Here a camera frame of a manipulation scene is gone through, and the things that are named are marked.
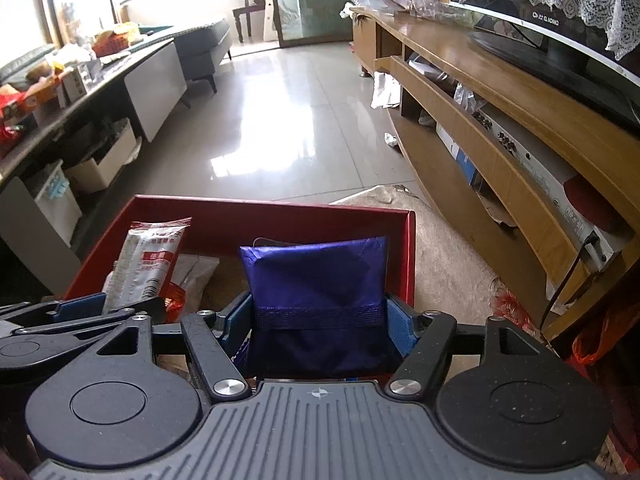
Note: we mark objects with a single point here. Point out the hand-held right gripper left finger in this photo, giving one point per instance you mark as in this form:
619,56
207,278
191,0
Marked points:
237,320

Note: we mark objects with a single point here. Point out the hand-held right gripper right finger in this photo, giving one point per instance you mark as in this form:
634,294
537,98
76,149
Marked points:
402,322

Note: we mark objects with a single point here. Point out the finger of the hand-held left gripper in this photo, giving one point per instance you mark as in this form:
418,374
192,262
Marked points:
145,307
80,306

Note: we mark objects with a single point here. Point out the white red snack packet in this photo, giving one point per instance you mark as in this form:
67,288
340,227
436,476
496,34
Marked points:
145,265

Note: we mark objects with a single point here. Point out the brown paper snack packet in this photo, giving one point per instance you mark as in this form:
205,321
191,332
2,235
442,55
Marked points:
197,275

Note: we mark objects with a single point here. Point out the purple packet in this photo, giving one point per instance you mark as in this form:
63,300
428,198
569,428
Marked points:
310,280

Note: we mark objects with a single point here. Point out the red cardboard box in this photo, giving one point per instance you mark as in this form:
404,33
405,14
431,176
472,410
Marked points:
300,220

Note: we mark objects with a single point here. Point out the floral tablecloth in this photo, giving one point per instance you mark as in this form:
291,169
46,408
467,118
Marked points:
450,260

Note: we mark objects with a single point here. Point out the white storage bin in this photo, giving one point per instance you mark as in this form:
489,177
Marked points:
57,197
100,162

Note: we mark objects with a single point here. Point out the blue white box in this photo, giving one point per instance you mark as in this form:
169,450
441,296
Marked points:
457,152

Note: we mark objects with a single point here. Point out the orange plastic bag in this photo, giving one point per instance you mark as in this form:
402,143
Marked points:
605,340

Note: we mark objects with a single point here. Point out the white media player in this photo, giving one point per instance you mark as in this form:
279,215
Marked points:
530,160

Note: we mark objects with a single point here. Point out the dark side table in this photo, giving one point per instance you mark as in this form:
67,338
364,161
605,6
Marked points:
150,85

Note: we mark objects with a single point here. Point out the small white box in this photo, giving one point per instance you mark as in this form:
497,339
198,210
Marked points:
75,82

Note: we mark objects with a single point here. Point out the dark red round object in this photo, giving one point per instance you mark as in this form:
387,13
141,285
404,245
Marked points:
595,202

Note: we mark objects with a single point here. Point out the white paper on floor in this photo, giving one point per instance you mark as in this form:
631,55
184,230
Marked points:
386,90

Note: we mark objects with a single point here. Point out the wooden television cabinet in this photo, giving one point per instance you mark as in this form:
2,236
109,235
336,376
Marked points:
500,90

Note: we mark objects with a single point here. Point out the grey sofa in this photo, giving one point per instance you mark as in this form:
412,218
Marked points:
202,50

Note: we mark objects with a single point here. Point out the television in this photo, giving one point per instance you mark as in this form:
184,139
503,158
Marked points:
550,50

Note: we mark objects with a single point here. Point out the wooden chair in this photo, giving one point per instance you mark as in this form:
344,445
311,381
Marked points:
252,0

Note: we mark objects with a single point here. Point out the sliding glass door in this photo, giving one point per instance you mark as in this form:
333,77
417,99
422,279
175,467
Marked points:
310,0

